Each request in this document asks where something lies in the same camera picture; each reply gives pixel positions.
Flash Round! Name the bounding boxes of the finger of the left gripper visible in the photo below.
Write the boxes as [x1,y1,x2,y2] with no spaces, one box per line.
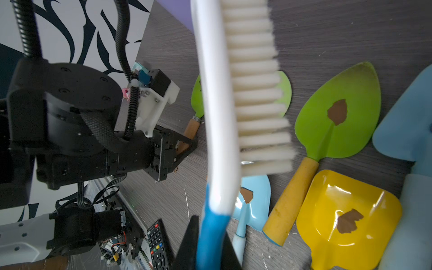
[172,132,199,169]

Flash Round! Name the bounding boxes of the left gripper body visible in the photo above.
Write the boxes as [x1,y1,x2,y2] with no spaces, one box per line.
[36,126,177,190]

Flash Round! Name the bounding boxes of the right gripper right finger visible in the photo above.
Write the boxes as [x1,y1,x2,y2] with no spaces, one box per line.
[220,233,242,270]

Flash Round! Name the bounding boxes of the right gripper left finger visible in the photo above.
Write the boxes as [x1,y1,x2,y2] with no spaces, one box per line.
[171,216,199,270]

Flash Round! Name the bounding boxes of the green pointed trowel back row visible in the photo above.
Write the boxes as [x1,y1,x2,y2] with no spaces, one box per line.
[183,75,204,139]

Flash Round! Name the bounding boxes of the white blue cleaning brush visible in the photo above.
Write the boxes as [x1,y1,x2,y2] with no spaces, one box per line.
[191,1,296,270]

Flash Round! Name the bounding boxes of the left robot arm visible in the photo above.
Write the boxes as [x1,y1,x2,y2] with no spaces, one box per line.
[1,1,198,266]

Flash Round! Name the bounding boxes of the light blue scoop trowel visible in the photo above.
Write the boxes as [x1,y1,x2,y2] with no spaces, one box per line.
[232,175,271,264]

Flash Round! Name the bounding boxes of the light green square trowel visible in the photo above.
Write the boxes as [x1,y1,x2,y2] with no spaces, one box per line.
[274,71,292,117]

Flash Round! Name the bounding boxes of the yellow scoop trowel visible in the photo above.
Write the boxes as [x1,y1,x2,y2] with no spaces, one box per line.
[297,170,402,270]

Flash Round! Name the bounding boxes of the purple plastic bucket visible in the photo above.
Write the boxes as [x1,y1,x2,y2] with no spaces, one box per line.
[157,0,194,34]

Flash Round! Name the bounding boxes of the light blue pointed trowel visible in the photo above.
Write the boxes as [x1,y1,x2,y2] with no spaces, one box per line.
[372,66,432,270]

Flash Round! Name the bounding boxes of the black remote control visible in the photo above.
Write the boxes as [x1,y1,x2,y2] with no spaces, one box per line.
[146,219,172,270]

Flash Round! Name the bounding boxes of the pink toy figure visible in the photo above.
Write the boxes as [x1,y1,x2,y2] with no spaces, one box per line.
[122,88,130,101]

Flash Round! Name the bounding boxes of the small teal alarm clock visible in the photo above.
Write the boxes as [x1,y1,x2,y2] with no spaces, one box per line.
[132,62,149,74]

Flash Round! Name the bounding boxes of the green trowel yellow handle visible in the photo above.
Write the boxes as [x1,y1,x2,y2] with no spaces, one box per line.
[262,61,381,246]

